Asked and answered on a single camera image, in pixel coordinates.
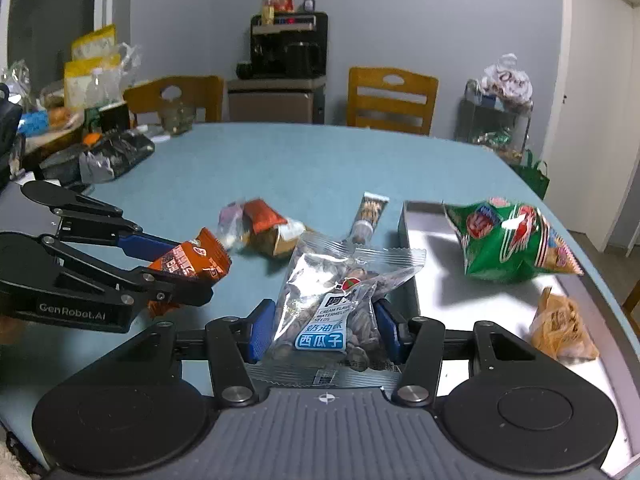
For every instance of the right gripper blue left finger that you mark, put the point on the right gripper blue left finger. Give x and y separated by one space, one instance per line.
230 344

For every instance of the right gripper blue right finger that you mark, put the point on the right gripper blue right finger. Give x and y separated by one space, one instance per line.
417 347

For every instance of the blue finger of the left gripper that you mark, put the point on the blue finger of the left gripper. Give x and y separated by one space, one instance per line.
144 246
167 288

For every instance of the orange small snack packet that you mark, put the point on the orange small snack packet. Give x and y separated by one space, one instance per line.
203 258

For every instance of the clear sunflower seeds bag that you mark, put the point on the clear sunflower seeds bag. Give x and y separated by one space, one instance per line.
324 330

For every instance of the red orange long snack bar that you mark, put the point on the red orange long snack bar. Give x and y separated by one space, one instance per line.
268 232

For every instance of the long dark cartoon snack tube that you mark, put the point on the long dark cartoon snack tube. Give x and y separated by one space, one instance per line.
368 215

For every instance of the green shrimp chips bag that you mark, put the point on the green shrimp chips bag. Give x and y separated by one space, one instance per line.
508 242

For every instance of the yellow peanut snack bag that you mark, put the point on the yellow peanut snack bag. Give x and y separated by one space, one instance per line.
559 331

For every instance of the pink item clear packet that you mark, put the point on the pink item clear packet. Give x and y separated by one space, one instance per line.
233 230

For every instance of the black silver foil bag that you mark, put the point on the black silver foil bag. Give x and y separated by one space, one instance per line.
104 161

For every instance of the orange fruit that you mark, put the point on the orange fruit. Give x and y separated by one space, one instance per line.
92 138

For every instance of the glass bowl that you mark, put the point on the glass bowl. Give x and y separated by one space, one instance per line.
177 118

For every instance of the left wooden chair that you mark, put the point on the left wooden chair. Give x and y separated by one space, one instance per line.
200 92

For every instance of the wooden chair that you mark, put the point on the wooden chair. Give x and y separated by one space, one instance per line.
200 92
387 98

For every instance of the yellow snack bags stack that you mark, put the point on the yellow snack bags stack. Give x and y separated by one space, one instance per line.
93 77

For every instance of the green shopping bag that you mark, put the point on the green shopping bag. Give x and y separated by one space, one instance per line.
534 172

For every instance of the beige cabinet under dispenser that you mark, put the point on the beige cabinet under dispenser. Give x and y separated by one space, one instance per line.
293 101

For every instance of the glass shelf cart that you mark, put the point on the glass shelf cart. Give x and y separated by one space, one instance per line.
495 123

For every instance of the middle wooden chair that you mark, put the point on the middle wooden chair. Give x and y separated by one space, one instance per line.
387 98

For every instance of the black water dispenser machine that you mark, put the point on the black water dispenser machine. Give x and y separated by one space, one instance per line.
294 46

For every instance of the white Dove plastic bag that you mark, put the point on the white Dove plastic bag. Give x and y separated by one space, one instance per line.
506 81

